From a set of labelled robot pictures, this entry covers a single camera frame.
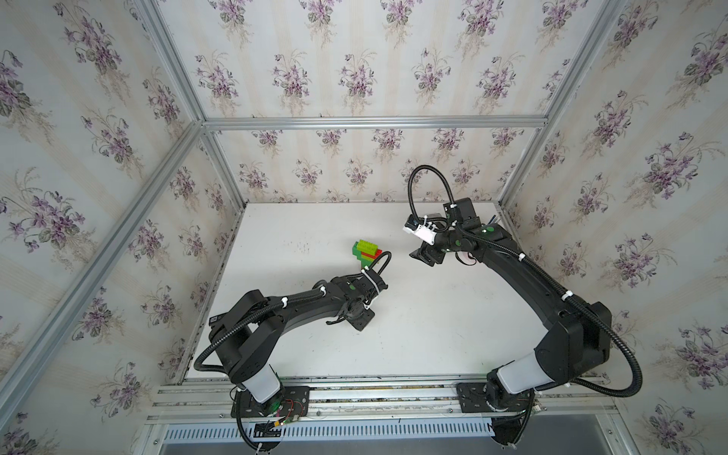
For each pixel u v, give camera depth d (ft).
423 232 2.34
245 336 1.43
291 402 2.36
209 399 2.45
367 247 2.89
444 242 2.26
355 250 2.96
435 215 2.22
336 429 2.51
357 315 2.39
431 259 2.37
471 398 2.40
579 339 1.36
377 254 2.93
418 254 2.37
